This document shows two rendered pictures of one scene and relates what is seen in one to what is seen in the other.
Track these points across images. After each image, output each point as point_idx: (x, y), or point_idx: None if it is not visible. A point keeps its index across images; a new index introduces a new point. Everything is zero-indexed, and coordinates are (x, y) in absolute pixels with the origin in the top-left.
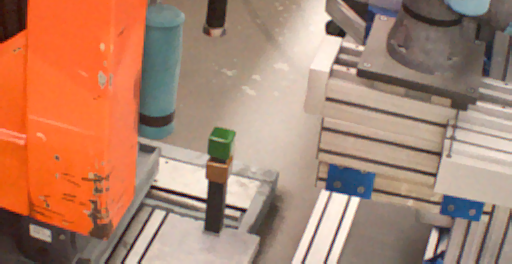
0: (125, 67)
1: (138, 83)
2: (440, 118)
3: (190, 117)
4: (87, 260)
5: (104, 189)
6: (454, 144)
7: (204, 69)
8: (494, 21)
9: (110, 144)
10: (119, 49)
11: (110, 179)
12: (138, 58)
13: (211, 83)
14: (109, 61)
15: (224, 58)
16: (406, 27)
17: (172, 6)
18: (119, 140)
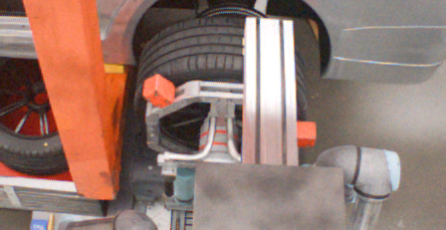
0: (86, 164)
1: (106, 174)
2: None
3: (347, 217)
4: (163, 201)
5: (75, 184)
6: None
7: (397, 211)
8: None
9: (75, 176)
10: (75, 157)
11: (78, 184)
12: (103, 168)
13: (384, 218)
14: (66, 156)
15: (413, 217)
16: None
17: (193, 171)
18: (87, 179)
